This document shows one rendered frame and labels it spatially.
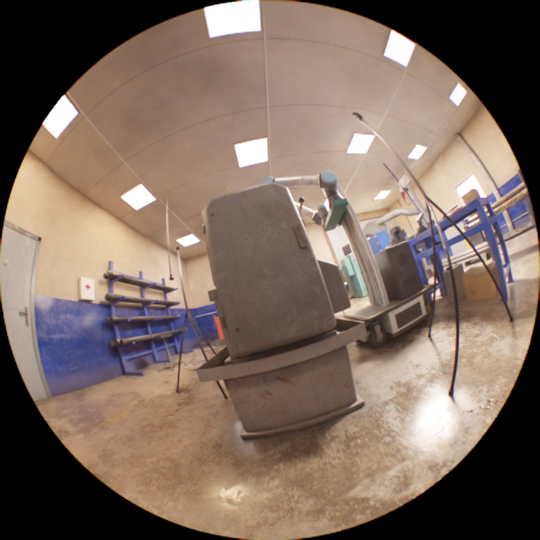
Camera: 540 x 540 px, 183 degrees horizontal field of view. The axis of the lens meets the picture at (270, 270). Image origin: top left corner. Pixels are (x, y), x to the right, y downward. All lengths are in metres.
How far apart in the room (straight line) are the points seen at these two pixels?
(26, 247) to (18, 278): 0.45
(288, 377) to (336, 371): 0.23
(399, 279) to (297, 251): 1.25
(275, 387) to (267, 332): 0.29
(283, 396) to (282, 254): 0.67
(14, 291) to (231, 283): 2.92
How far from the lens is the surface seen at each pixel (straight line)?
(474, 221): 3.21
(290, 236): 0.76
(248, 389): 0.87
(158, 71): 2.79
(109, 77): 2.98
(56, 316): 3.19
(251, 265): 0.72
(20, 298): 3.04
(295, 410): 0.93
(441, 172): 7.75
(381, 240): 2.96
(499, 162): 7.12
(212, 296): 0.85
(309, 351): 0.77
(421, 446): 0.81
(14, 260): 3.15
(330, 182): 1.64
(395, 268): 1.76
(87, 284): 3.42
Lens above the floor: 0.67
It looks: 12 degrees up
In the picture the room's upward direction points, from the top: 16 degrees counter-clockwise
